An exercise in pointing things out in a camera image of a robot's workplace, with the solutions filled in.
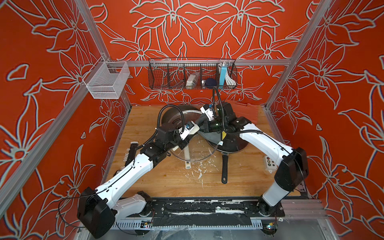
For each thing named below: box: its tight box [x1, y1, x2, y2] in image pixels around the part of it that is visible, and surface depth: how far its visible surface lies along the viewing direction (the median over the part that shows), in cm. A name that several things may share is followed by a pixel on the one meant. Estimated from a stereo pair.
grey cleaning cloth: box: [197, 131, 222, 144], surface depth 76 cm
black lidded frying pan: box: [207, 131, 249, 184], surface depth 79 cm
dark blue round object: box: [205, 78, 217, 89], surface depth 97 cm
